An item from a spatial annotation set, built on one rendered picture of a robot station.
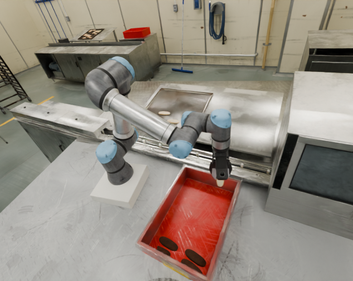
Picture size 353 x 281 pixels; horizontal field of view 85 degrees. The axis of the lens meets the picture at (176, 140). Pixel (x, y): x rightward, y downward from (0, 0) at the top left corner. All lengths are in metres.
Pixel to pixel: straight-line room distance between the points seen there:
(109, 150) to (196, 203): 0.53
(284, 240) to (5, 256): 1.30
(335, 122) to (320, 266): 0.55
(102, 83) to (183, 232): 0.73
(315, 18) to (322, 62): 1.76
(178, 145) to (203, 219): 0.49
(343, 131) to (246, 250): 0.58
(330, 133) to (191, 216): 0.67
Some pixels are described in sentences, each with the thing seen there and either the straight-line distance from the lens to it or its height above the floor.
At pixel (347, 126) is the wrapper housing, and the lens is 0.82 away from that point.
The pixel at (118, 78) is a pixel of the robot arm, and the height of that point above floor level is 1.47.
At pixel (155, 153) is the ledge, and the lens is 1.31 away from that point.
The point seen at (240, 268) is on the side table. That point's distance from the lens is 0.96.
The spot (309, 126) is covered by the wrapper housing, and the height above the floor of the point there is 1.30.
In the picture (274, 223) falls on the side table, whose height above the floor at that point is 0.82.
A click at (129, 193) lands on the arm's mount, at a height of 0.89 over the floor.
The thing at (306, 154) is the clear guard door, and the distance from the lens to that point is 0.78.
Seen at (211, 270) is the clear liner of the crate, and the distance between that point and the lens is 0.84.
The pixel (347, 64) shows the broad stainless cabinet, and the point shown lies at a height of 0.86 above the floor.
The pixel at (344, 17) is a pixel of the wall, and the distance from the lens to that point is 4.64.
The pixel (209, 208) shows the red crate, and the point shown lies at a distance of 1.05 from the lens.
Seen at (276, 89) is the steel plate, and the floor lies 0.82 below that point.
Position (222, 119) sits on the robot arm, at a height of 1.34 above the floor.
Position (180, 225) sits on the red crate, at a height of 0.82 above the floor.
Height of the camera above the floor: 1.73
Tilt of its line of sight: 40 degrees down
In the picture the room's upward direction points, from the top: 10 degrees counter-clockwise
